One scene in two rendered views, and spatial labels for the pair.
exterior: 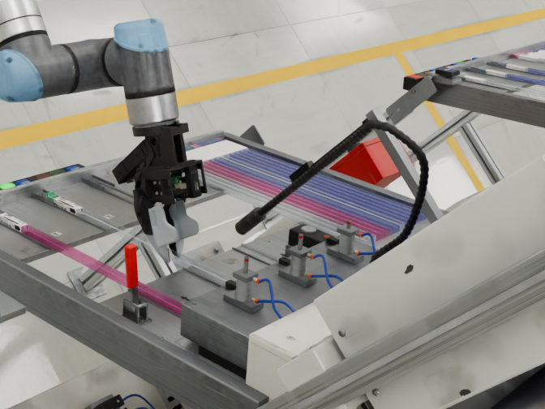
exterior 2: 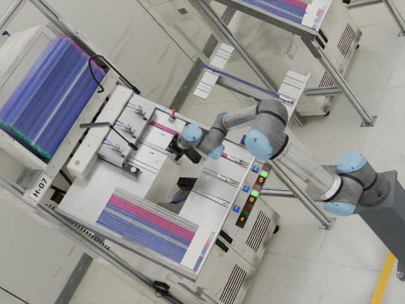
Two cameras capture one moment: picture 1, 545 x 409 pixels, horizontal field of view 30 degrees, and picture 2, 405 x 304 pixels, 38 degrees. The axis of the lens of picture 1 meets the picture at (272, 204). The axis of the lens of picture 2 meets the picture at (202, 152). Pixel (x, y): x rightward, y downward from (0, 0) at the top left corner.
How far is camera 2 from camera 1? 3.19 m
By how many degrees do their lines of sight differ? 92
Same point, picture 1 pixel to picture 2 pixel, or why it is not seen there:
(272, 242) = (147, 180)
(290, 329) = (123, 95)
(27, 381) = (271, 293)
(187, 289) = (164, 140)
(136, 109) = not seen: hidden behind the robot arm
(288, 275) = (131, 128)
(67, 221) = (218, 169)
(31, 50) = (222, 115)
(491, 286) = not seen: hidden behind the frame
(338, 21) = not seen: outside the picture
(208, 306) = (148, 107)
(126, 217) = (201, 180)
